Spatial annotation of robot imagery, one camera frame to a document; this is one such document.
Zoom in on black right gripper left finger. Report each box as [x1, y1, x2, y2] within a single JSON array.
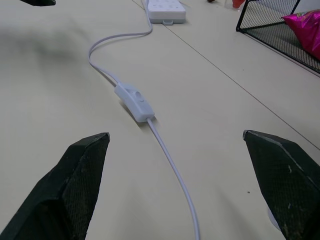
[[0, 132, 111, 240]]

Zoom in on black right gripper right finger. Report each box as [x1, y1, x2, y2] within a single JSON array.
[[242, 129, 320, 240]]

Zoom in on black left gripper tip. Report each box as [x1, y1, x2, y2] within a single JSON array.
[[15, 0, 57, 7]]

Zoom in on pink foil snack bag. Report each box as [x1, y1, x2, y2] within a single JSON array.
[[281, 9, 320, 62]]

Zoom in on red plastic object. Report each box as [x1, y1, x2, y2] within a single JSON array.
[[231, 0, 247, 10]]

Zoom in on white power strip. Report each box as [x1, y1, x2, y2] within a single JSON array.
[[141, 0, 188, 26]]

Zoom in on white cable with inline switch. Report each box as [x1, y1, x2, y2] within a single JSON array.
[[87, 14, 202, 240]]

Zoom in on white inline cord switch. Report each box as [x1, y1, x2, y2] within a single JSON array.
[[114, 82, 155, 123]]

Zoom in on black wire mesh basket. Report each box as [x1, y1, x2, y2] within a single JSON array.
[[235, 0, 320, 74]]

